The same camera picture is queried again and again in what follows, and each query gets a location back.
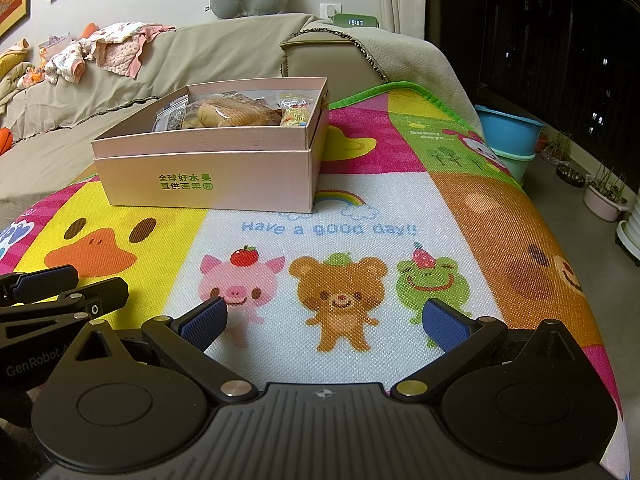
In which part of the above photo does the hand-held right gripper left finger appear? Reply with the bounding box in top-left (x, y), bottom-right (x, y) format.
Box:
top-left (75, 296), bottom-right (257, 404)

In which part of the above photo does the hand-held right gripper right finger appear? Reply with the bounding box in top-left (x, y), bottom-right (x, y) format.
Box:
top-left (391, 297), bottom-right (576, 404)

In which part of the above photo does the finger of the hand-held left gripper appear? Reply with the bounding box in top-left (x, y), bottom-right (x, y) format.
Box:
top-left (0, 277), bottom-right (129, 335)
top-left (0, 266), bottom-right (80, 302)

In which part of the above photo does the pink cardboard box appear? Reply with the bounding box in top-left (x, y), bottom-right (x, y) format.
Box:
top-left (91, 76), bottom-right (330, 212)

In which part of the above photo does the long bread clear packet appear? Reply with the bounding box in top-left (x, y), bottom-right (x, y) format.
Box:
top-left (187, 92), bottom-right (281, 128)

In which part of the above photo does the yellow snack bar packet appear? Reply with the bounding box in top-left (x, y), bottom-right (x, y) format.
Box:
top-left (279, 91), bottom-right (315, 128)

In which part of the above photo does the colourful cartoon play mat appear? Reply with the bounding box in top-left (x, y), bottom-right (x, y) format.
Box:
top-left (0, 81), bottom-right (631, 480)

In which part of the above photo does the teal plastic basin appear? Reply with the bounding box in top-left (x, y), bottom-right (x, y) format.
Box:
top-left (492, 150), bottom-right (537, 183)

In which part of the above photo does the dark plant pot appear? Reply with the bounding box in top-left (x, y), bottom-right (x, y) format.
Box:
top-left (556, 162), bottom-right (587, 189)

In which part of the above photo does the white plant pot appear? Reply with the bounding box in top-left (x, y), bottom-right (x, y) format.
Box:
top-left (583, 167), bottom-right (630, 222)

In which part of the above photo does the white round container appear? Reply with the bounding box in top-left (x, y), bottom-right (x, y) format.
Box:
top-left (615, 220), bottom-right (640, 261)

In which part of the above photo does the blue plastic basin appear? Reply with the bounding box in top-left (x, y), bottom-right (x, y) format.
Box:
top-left (474, 105), bottom-right (545, 156)

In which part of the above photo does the small potted plant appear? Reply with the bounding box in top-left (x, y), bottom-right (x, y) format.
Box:
top-left (542, 132), bottom-right (573, 163)

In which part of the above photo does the white printed baby garment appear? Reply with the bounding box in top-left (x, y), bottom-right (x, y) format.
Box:
top-left (44, 40), bottom-right (88, 83)

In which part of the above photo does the yellow plush toy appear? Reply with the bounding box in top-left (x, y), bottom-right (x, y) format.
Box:
top-left (0, 40), bottom-right (31, 86)

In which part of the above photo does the pink baby garment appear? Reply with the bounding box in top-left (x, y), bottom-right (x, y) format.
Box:
top-left (90, 22), bottom-right (176, 78)

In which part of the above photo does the beige sofa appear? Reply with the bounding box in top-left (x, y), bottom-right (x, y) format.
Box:
top-left (0, 10), bottom-right (391, 211)

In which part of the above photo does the beige fringed blanket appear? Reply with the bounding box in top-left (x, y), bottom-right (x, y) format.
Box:
top-left (290, 12), bottom-right (483, 128)

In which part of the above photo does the green digital clock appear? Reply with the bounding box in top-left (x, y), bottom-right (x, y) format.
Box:
top-left (333, 12), bottom-right (379, 29)

